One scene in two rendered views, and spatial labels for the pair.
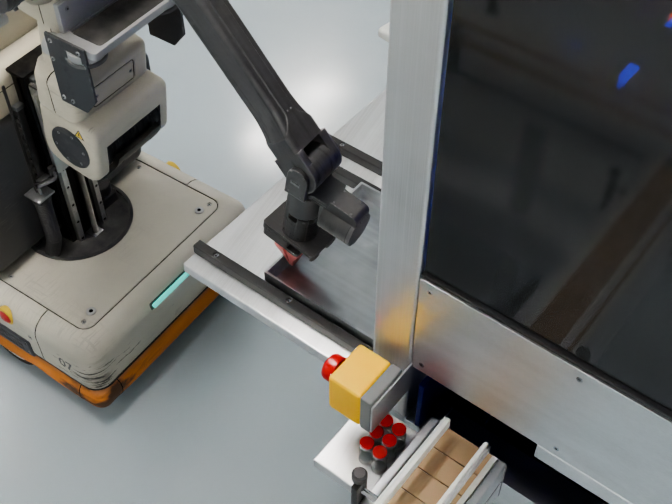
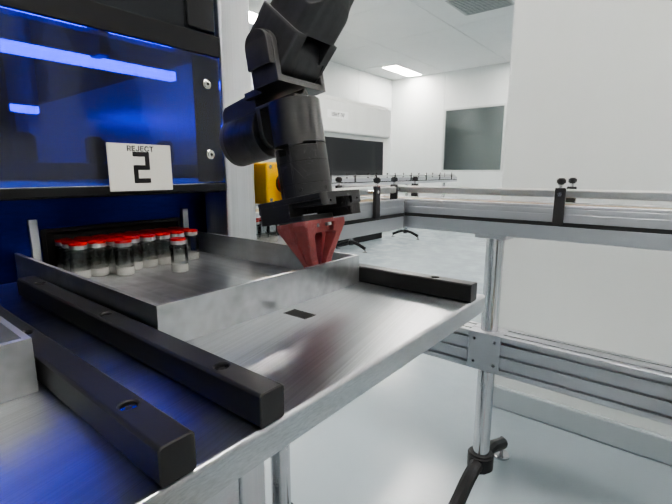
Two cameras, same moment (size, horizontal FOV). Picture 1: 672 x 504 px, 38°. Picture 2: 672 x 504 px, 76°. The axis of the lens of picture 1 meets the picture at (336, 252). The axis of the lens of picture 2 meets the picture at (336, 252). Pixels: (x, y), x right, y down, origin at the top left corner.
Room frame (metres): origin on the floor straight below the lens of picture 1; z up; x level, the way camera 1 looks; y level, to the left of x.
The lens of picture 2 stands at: (1.51, 0.10, 1.01)
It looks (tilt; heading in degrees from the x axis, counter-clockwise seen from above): 11 degrees down; 181
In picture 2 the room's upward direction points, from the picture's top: straight up
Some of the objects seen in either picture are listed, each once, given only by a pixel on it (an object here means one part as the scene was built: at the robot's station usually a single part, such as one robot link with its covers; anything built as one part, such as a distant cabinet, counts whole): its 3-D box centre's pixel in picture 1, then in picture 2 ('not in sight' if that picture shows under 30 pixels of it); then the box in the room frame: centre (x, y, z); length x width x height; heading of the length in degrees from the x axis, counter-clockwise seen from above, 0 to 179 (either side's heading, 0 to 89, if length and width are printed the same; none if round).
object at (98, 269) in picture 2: not in sight; (141, 251); (0.93, -0.19, 0.90); 0.18 x 0.02 x 0.05; 142
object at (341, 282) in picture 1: (396, 279); (185, 268); (1.00, -0.10, 0.90); 0.34 x 0.26 x 0.04; 52
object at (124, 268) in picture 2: not in sight; (124, 257); (0.97, -0.19, 0.90); 0.02 x 0.02 x 0.05
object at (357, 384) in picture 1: (363, 387); (269, 182); (0.73, -0.04, 0.99); 0.08 x 0.07 x 0.07; 52
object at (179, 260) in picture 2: not in sight; (179, 255); (0.95, -0.12, 0.90); 0.02 x 0.02 x 0.04
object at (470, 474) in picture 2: not in sight; (479, 471); (0.28, 0.54, 0.07); 0.50 x 0.08 x 0.14; 142
